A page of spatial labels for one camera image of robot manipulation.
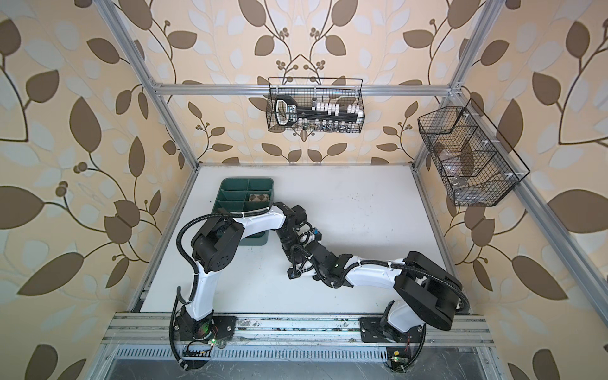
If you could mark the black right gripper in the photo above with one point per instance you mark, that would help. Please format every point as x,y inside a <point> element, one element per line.
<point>317,276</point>

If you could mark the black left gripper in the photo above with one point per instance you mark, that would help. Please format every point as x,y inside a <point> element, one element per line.
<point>291,256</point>

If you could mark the brown argyle sock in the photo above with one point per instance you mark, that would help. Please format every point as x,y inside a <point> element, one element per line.
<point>259,197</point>

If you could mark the green divided organizer tray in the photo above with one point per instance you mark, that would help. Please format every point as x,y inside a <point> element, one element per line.
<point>233,194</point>

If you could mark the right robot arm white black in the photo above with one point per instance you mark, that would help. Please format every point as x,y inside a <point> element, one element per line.
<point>427,294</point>

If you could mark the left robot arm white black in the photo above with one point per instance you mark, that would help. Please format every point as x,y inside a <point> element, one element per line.
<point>209,243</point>

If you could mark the black tool set in basket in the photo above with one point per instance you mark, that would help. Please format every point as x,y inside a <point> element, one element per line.
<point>315,112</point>

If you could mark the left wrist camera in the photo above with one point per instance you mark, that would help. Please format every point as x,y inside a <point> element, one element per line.
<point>316,234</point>

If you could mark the black wire basket back wall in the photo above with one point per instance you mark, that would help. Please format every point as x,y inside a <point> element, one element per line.
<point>342,89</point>

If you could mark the black wire basket wall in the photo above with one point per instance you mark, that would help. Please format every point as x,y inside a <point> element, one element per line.
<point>475,161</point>
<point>342,89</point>

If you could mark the black wire basket right wall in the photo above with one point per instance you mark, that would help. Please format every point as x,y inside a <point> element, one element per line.
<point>475,161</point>

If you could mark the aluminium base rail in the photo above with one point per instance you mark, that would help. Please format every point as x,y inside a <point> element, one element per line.
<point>286,337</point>

